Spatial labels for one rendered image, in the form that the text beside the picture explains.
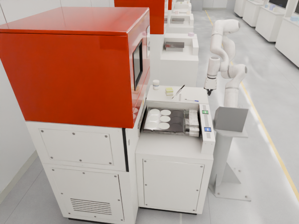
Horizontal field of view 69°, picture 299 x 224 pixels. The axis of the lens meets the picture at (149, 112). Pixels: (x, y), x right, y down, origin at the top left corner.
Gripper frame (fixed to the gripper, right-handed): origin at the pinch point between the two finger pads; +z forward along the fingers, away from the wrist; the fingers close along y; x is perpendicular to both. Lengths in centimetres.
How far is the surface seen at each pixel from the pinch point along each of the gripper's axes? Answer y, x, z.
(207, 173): 1, -46, 50
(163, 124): -37.6, -15.4, 26.2
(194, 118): -10.1, -0.2, 28.3
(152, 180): -44, -46, 66
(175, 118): -28.0, -4.3, 26.3
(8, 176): -207, -33, 100
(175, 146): -27, -35, 34
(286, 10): 278, 576, 18
